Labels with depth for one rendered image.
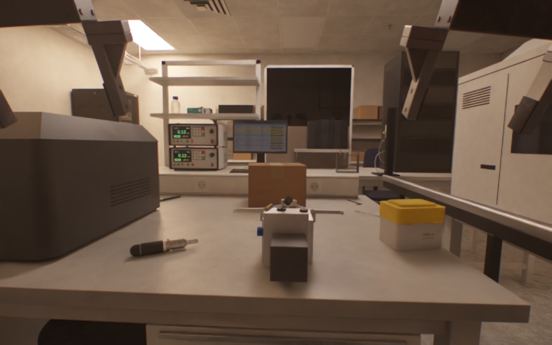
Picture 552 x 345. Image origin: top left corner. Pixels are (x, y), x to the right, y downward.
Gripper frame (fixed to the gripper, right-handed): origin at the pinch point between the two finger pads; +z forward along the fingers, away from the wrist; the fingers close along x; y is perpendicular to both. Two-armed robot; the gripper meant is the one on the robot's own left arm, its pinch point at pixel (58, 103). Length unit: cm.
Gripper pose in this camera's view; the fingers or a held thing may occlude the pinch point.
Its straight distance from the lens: 42.1
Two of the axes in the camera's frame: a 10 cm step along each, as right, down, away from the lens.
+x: -9.8, 1.4, -1.5
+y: -2.0, -4.9, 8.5
